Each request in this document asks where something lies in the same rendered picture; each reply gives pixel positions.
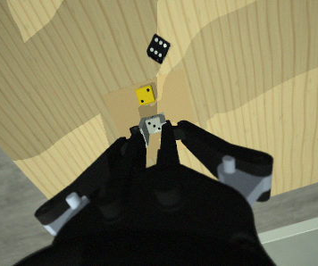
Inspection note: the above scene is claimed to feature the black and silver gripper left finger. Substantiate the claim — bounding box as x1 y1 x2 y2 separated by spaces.
35 117 150 237

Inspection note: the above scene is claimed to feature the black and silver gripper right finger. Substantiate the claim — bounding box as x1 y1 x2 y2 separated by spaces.
152 112 273 206

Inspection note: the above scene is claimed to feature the tan flat mat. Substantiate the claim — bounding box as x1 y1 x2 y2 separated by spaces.
103 69 196 159

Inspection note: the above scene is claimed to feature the yellow die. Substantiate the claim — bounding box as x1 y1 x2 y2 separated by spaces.
135 85 155 105

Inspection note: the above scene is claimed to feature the black die with white pips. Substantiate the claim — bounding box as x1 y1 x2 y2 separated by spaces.
146 34 170 64

